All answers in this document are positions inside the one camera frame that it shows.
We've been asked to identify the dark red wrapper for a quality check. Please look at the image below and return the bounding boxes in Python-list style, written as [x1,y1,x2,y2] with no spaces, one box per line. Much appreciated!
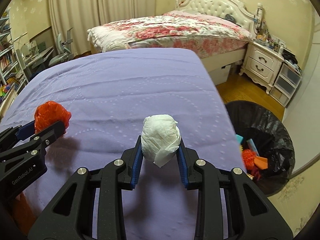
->
[250,166,261,181]

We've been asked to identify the orange paper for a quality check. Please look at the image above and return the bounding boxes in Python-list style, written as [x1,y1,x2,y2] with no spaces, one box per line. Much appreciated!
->
[254,156,268,170]

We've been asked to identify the orange-red foam fruit net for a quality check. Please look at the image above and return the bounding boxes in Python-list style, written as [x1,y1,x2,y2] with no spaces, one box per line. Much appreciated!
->
[241,149,257,171]

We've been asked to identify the white tissue ball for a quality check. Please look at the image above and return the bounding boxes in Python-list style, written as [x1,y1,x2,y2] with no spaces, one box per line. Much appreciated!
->
[141,114,181,167]

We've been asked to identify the light blue flat pack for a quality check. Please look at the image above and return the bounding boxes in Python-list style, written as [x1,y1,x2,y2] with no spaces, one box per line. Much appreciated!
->
[247,139,259,156]

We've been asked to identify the black lined trash bin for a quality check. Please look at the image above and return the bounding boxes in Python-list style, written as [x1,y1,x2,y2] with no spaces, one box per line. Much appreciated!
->
[226,100,295,196]

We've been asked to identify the white bookshelf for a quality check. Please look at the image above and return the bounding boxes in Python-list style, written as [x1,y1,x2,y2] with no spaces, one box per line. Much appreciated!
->
[0,8,28,103]

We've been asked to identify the study desk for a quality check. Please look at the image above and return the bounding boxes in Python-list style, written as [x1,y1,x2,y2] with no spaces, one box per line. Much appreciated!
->
[13,32,55,81]

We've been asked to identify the grey desk chair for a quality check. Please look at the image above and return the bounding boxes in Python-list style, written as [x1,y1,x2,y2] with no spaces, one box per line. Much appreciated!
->
[49,28,74,67]

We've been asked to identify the purple table cloth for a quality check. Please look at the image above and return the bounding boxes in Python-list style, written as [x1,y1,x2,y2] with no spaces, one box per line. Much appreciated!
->
[1,48,243,231]

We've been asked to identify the white sliding wardrobe door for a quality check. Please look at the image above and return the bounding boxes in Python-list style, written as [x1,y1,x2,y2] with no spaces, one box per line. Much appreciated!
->
[283,12,319,178]

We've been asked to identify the plastic drawer unit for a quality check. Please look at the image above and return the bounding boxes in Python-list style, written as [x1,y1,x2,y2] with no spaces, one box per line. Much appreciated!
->
[269,60,302,107]

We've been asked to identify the beige curtains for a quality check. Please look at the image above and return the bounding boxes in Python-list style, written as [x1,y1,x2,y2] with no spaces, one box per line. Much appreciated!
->
[48,0,156,55]

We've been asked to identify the white storage box under bed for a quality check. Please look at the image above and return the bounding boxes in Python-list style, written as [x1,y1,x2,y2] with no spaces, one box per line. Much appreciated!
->
[209,64,231,86]

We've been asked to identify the white nightstand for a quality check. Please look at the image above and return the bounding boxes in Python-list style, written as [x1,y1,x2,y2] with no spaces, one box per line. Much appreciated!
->
[239,41,284,94]

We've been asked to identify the floral pink bedspread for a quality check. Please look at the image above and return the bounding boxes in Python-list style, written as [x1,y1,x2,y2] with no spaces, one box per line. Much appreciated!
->
[87,10,253,59]

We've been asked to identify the white tufted bed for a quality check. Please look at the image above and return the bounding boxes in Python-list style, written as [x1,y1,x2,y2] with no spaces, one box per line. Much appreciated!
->
[87,0,264,72]

